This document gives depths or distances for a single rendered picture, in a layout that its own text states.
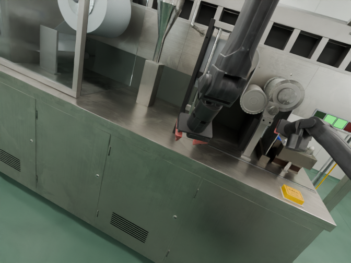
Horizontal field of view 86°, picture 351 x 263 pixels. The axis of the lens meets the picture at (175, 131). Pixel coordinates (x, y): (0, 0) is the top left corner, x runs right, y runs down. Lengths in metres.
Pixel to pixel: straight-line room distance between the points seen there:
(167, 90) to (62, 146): 0.78
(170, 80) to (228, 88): 1.03
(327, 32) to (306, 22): 0.12
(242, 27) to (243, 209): 0.76
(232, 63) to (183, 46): 1.00
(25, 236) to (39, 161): 0.46
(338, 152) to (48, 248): 1.54
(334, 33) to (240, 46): 1.04
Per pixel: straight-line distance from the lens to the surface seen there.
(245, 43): 0.42
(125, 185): 1.11
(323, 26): 1.41
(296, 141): 0.87
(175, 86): 1.42
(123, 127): 0.92
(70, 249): 1.54
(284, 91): 1.01
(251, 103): 1.03
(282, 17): 1.37
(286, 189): 0.94
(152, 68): 1.18
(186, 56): 1.39
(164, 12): 1.16
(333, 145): 0.77
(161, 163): 0.93
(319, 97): 1.42
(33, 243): 1.59
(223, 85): 0.42
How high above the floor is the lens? 1.32
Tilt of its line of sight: 24 degrees down
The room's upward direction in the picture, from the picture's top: 19 degrees clockwise
